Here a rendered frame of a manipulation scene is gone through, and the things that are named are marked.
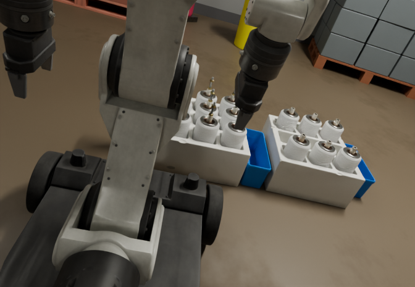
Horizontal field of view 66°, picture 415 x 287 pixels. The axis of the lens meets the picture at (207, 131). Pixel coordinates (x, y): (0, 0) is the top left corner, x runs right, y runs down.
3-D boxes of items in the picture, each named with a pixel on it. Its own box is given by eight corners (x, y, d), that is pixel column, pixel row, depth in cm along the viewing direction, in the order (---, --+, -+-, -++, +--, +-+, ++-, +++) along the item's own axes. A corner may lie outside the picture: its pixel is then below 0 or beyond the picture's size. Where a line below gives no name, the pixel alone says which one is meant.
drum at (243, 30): (231, 48, 302) (251, -14, 272) (230, 37, 332) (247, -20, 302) (266, 58, 306) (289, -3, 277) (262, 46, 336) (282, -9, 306)
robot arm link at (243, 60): (267, 117, 70) (290, 75, 61) (224, 108, 68) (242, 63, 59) (263, 81, 78) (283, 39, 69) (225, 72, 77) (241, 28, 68)
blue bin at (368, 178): (364, 200, 156) (377, 182, 150) (343, 195, 155) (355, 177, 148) (343, 162, 181) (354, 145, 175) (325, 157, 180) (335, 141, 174)
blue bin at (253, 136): (262, 190, 142) (272, 170, 135) (238, 185, 141) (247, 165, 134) (255, 150, 167) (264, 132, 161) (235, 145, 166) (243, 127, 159)
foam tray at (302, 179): (345, 208, 146) (365, 180, 137) (265, 191, 142) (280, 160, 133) (322, 157, 179) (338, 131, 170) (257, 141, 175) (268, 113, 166)
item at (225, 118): (231, 153, 147) (244, 121, 137) (212, 147, 146) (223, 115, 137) (232, 142, 155) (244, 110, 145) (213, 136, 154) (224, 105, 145)
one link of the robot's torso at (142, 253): (146, 297, 69) (156, 260, 62) (50, 281, 66) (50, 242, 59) (159, 221, 86) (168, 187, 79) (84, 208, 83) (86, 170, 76)
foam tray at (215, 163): (237, 187, 139) (251, 155, 130) (148, 170, 133) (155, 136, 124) (230, 136, 172) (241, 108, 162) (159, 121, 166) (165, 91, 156)
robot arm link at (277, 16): (288, 70, 62) (316, 17, 54) (235, 55, 61) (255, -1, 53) (284, 39, 70) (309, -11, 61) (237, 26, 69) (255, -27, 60)
